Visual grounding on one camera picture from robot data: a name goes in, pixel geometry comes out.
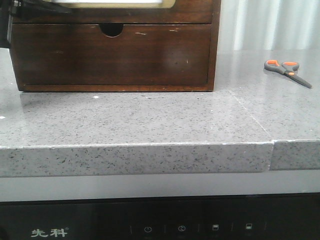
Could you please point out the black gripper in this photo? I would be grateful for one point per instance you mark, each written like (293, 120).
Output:
(24, 10)

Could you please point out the wooden drawer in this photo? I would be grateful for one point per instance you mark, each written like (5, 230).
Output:
(81, 54)
(183, 11)

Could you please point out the grey orange scissors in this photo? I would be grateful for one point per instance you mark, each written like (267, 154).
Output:
(287, 69)

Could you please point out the dark wooden drawer cabinet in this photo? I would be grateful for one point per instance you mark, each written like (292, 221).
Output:
(113, 30)

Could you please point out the black appliance control panel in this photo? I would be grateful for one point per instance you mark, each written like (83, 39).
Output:
(229, 217)

